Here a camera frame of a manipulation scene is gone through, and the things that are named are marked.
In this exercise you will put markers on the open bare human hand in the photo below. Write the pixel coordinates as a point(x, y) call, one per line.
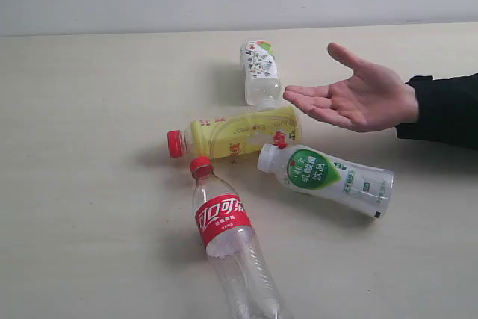
point(373, 98)

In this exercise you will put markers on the white bottle green label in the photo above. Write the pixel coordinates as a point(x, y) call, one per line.
point(305, 170)

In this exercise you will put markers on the yellow juice bottle red cap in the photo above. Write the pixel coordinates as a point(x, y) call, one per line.
point(240, 134)

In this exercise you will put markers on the clear cola bottle red label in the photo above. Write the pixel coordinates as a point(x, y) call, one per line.
point(232, 246)

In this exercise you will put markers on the black sleeved forearm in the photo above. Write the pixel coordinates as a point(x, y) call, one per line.
point(447, 111)

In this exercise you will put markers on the white bottle cartoon label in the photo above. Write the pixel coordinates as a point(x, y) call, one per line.
point(262, 86)

